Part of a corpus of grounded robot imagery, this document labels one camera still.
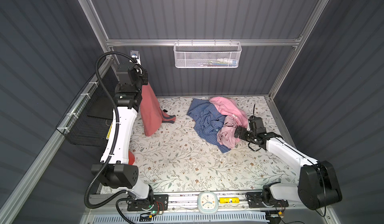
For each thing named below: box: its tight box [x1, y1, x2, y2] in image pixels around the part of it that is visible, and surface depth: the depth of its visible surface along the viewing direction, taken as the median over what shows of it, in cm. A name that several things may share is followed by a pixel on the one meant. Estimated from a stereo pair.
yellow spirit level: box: [219, 197, 240, 204], surface depth 74 cm
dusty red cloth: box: [140, 82, 176, 137], surface depth 90 cm
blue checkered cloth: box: [186, 98, 231, 154], surface depth 98 cm
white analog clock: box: [197, 191, 219, 214], surface depth 73 cm
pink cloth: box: [209, 96, 250, 149], surface depth 91 cm
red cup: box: [128, 150, 135, 166], surface depth 90 cm
